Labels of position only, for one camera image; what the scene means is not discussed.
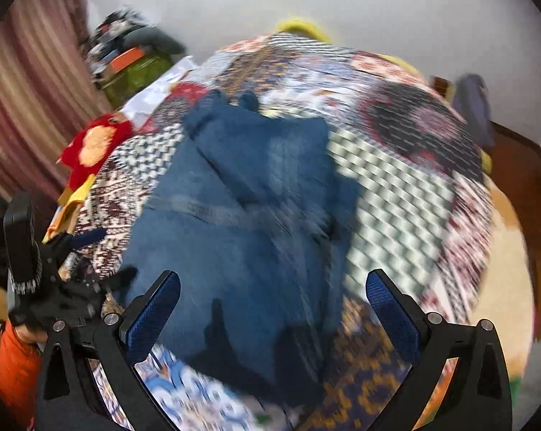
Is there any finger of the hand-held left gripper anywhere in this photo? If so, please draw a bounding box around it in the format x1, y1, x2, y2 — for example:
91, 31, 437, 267
100, 267, 139, 292
46, 228, 107, 259

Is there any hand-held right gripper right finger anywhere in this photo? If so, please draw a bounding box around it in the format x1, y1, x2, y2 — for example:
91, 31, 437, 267
365, 268, 514, 431

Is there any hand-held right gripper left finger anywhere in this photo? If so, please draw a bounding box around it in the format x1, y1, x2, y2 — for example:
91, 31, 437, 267
33, 270, 182, 431

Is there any blue denim jacket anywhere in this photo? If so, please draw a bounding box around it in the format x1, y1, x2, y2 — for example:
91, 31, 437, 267
116, 89, 366, 409

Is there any person's left forearm orange sleeve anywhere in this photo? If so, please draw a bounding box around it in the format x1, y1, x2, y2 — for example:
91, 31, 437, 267
0, 322, 44, 419

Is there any pile of mixed clothes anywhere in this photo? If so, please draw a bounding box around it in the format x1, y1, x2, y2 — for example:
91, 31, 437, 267
87, 8, 163, 79

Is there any person's left hand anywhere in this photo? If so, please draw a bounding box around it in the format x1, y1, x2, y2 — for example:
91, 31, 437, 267
9, 319, 49, 347

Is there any yellow orange cloth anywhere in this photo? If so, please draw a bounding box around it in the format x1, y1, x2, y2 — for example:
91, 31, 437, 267
42, 173, 97, 244

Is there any red yellow plush cushion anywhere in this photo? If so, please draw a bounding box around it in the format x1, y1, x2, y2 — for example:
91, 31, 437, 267
56, 113, 134, 189

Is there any beige blanket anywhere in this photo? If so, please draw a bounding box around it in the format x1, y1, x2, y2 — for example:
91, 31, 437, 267
432, 175, 538, 380

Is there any patchwork printed quilt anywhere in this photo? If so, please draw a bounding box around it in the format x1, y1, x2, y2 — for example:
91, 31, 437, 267
50, 31, 496, 431

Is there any striped curtain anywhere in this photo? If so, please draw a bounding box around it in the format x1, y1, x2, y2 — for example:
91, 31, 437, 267
0, 0, 115, 205

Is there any white printed sheet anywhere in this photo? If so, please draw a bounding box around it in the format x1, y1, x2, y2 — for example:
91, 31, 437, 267
116, 55, 196, 123

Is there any green cloth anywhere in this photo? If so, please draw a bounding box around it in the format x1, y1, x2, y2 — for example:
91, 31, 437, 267
100, 53, 173, 109

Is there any orange box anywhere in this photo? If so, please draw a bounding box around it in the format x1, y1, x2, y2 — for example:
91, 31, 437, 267
105, 46, 148, 76

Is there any grey bolster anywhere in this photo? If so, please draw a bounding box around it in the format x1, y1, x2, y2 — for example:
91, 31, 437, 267
129, 26, 187, 57

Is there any purple-grey cloth on furniture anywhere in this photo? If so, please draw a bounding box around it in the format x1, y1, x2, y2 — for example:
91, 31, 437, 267
451, 74, 496, 152

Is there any yellow pillow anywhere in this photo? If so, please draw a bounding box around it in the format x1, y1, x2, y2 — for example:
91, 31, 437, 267
274, 18, 333, 45

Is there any wooden bed frame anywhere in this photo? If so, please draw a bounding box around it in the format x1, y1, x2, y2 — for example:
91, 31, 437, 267
431, 75, 453, 100

